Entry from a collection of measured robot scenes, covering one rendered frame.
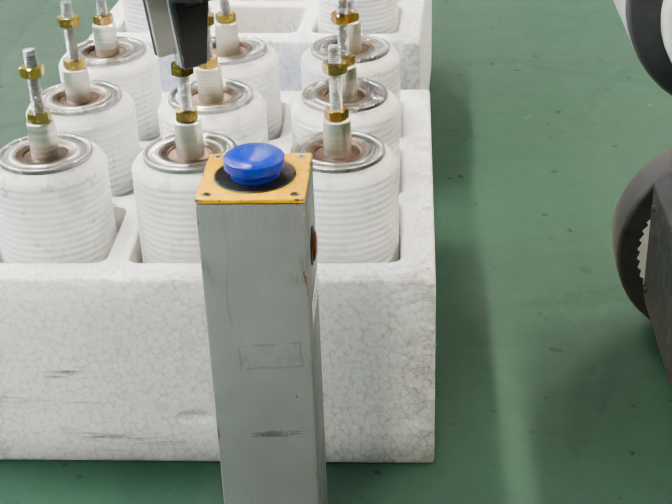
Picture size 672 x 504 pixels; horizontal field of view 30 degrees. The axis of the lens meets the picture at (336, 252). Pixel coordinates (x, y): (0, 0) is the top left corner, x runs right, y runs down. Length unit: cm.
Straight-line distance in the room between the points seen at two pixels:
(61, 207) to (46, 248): 4
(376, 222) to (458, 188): 53
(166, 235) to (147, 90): 27
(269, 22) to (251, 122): 51
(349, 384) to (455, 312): 27
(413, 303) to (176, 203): 20
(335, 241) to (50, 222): 23
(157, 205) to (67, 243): 8
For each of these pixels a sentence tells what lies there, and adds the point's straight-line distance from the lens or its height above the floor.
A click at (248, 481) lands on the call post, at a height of 9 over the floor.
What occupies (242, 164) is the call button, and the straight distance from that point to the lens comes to 80.
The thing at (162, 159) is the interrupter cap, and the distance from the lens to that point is 100.
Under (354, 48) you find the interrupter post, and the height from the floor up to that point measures 26.
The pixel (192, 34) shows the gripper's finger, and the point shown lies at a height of 36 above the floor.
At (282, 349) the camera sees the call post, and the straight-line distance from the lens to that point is 84.
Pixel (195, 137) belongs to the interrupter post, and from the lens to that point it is 100.
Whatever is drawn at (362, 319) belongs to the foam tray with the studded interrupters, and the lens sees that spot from 98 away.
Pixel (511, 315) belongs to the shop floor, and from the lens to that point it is 126.
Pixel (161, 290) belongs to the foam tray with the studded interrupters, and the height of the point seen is 17.
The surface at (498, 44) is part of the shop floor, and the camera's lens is 197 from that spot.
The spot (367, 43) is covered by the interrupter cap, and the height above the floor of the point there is 25.
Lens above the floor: 67
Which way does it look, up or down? 29 degrees down
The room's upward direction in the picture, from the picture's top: 2 degrees counter-clockwise
